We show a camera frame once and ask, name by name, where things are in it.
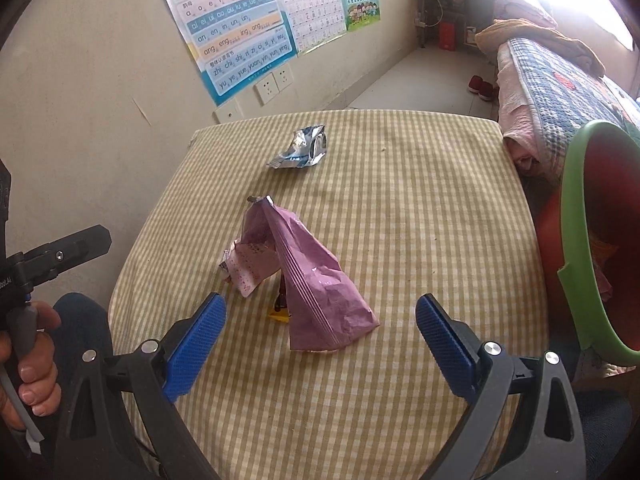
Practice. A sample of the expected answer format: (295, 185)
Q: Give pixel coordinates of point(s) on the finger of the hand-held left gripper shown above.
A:
(75, 247)

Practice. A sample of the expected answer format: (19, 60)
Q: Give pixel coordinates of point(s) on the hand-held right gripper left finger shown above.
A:
(195, 345)

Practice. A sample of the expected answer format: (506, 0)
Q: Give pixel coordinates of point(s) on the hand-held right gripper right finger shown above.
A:
(445, 345)

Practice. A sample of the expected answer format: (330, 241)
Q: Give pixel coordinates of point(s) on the purple snack packet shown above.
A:
(310, 280)

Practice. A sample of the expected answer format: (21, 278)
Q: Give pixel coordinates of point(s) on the red bin with green rim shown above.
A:
(575, 240)

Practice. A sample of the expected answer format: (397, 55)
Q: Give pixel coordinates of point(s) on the person's left hand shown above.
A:
(40, 380)

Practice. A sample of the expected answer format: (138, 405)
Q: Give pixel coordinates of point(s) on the person's blue jeans leg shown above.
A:
(605, 435)
(80, 320)

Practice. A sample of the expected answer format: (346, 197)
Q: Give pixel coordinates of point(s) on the beige checked table cloth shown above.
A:
(425, 210)

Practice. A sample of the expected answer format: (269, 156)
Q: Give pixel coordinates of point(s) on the silver crumpled wrapper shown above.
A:
(300, 147)

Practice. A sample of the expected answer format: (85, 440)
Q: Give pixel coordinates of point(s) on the red slipper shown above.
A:
(489, 92)
(479, 84)

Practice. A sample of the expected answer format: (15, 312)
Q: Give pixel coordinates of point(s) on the blue patchwork bed quilt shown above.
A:
(560, 80)

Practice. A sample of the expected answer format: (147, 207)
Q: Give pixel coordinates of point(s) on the red box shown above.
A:
(447, 35)

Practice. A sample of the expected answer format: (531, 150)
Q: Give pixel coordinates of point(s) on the brown blanket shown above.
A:
(540, 37)

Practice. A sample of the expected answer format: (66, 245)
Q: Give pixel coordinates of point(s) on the pink folded blanket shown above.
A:
(522, 5)

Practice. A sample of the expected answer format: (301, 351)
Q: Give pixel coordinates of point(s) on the white wall socket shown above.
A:
(283, 77)
(226, 113)
(267, 91)

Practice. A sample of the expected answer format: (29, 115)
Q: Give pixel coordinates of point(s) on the blue-bordered letter wall poster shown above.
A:
(230, 25)

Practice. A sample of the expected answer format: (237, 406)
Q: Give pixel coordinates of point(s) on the white chart wall poster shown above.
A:
(310, 5)

